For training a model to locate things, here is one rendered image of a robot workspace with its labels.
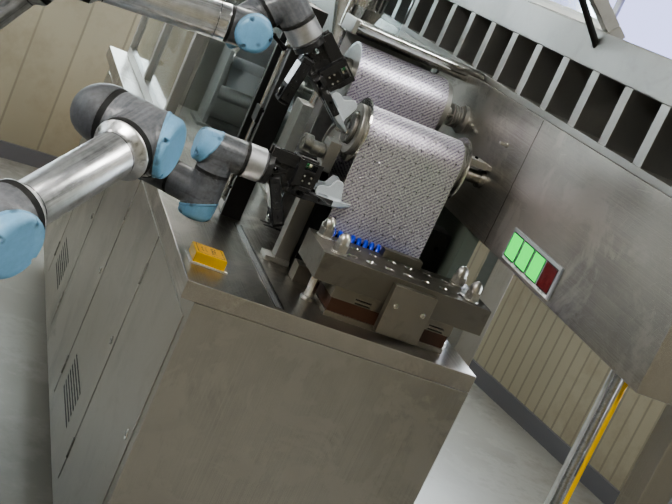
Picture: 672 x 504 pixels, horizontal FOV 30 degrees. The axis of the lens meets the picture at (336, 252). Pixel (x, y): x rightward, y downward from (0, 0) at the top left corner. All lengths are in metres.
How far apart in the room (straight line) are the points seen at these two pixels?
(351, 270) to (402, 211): 0.26
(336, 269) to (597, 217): 0.54
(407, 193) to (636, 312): 0.76
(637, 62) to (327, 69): 0.64
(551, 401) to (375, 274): 3.12
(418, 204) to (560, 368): 2.93
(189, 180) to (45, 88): 3.68
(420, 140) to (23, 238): 1.07
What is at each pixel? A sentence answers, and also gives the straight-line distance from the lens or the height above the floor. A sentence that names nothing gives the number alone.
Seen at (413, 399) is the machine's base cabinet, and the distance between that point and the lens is 2.66.
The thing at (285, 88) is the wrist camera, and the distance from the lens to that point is 2.67.
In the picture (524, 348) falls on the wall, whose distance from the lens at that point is 5.82.
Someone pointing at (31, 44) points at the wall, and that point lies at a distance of 6.22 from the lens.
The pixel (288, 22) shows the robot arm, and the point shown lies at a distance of 2.63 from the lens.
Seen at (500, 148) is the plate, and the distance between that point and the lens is 2.85.
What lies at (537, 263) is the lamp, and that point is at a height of 1.19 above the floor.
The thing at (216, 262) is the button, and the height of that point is 0.92.
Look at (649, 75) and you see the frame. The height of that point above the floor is 1.61.
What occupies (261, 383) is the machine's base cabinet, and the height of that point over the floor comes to 0.74.
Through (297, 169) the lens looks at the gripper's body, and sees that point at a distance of 2.65.
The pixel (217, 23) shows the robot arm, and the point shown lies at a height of 1.36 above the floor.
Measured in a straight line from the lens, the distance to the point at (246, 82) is 3.69.
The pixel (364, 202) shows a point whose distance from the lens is 2.74.
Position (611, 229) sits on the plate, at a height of 1.33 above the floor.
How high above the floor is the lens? 1.60
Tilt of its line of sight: 13 degrees down
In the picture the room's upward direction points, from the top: 24 degrees clockwise
